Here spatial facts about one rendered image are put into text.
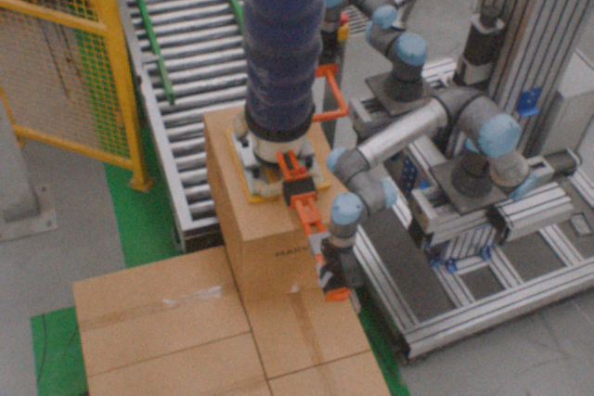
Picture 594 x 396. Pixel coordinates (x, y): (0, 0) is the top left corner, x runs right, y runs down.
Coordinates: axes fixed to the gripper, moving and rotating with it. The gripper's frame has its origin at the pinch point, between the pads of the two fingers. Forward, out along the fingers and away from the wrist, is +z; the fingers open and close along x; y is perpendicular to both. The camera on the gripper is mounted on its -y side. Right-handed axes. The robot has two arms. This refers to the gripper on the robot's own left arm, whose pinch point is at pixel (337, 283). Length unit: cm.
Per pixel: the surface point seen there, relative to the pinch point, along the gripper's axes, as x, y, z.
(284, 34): 3, 49, -53
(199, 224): 27, 74, 59
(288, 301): 1, 35, 65
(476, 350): -84, 19, 119
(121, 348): 65, 34, 66
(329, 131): -51, 131, 83
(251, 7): 10, 57, -57
